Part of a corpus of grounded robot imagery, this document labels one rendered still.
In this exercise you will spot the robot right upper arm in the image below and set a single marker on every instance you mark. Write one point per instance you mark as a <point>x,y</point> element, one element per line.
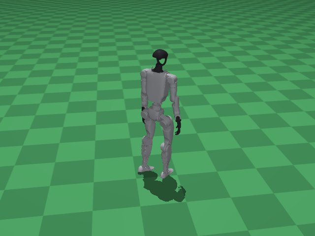
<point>172,80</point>

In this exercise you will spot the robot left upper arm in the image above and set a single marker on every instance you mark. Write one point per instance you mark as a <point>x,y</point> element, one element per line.
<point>143,80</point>

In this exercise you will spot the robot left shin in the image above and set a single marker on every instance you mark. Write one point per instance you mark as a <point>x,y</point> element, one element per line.
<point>146,151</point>

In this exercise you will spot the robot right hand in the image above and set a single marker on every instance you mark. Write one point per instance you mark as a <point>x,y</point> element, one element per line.
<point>178,120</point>

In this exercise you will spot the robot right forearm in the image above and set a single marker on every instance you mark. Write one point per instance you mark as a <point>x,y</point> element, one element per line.
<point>176,109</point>

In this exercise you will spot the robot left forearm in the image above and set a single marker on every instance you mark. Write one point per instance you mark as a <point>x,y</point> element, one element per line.
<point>144,100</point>

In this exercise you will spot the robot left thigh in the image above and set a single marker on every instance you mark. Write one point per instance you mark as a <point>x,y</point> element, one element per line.
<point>150,128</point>

